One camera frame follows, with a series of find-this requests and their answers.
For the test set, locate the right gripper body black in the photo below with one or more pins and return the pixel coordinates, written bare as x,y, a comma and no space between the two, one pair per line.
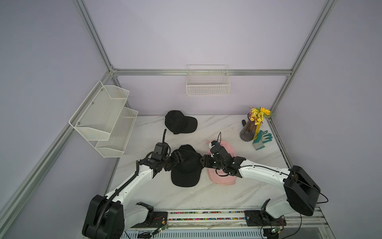
211,162

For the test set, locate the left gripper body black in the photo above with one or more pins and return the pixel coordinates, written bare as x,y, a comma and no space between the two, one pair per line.
171,161

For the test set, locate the pink cap R logo front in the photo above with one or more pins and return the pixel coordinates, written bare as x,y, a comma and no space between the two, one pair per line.
217,175

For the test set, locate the black cap with white label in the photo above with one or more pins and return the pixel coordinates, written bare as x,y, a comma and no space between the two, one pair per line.
187,173

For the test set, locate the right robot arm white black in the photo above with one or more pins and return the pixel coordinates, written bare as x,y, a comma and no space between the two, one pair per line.
301,193

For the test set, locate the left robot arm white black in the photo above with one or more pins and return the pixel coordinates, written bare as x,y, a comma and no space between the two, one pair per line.
107,216

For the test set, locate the purple glass vase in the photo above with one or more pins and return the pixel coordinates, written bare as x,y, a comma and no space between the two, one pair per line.
248,132

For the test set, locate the lower white mesh shelf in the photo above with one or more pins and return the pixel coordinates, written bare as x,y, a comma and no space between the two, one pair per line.
118,140

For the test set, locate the white mesh shelf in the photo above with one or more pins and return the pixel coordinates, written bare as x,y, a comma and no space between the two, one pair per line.
95,119
118,140

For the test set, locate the green garden gloves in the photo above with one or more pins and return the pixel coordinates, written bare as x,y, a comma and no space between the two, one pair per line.
261,139

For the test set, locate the yellow artificial flowers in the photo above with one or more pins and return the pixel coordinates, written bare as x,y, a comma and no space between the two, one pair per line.
258,115

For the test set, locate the upper white mesh shelf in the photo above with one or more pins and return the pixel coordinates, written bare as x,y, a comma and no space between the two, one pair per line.
95,119

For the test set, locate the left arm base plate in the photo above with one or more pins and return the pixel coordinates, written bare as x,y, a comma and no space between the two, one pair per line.
155,220

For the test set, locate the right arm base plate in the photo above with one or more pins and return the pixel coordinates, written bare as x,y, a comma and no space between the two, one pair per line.
261,218

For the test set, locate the white wire basket wall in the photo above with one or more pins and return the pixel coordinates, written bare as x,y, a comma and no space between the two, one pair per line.
207,80

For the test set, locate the aluminium rail front frame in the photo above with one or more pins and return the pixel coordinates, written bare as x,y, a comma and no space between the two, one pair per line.
213,219

